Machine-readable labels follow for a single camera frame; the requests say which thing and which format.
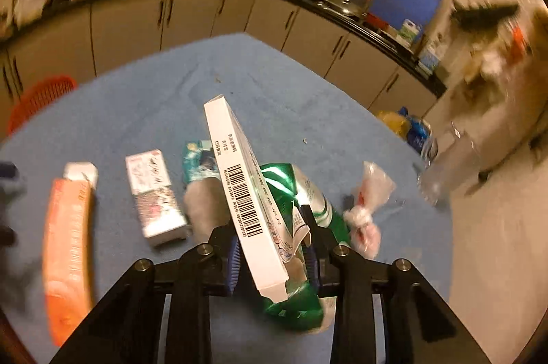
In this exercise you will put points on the white and grey small box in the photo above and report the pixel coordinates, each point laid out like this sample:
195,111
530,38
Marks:
154,197

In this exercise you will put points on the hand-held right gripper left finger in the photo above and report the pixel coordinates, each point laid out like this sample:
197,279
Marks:
233,263

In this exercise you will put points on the clear plastic wrapper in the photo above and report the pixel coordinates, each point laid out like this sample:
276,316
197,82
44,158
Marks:
372,188

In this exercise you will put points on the blue and white container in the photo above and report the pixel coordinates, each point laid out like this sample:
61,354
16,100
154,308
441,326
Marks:
430,57

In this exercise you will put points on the white plastic bag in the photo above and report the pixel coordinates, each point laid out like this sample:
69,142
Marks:
28,2

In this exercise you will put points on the red plastic basket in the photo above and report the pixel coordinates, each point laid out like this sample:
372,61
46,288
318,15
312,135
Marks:
38,94

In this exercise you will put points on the green plastic bag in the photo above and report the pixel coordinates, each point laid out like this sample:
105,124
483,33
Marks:
280,177

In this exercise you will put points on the teal packet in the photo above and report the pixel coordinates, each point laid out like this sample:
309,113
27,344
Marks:
197,162

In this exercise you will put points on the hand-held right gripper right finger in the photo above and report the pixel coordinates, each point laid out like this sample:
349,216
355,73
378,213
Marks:
310,266

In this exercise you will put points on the pan with glass lid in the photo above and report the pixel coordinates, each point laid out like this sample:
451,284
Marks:
346,4

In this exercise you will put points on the orange cardboard box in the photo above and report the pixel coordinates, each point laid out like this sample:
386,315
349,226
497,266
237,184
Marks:
66,239

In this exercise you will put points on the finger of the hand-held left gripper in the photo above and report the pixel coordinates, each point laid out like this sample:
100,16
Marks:
7,170

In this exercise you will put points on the yellow and blue bag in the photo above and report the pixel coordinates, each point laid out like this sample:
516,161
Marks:
411,130

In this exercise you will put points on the white cardboard box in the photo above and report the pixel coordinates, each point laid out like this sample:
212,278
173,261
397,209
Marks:
239,175

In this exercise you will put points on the white and green jug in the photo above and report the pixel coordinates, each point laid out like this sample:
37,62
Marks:
410,30

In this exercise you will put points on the clear plastic bottle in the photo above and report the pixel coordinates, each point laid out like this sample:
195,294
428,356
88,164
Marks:
436,179

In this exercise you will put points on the beige kitchen cabinets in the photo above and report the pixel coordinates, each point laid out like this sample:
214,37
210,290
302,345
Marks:
124,30

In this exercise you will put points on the blue tablecloth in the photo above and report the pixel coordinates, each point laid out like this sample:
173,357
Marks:
150,98

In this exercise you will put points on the black wall rack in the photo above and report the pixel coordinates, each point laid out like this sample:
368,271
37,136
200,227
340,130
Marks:
483,15

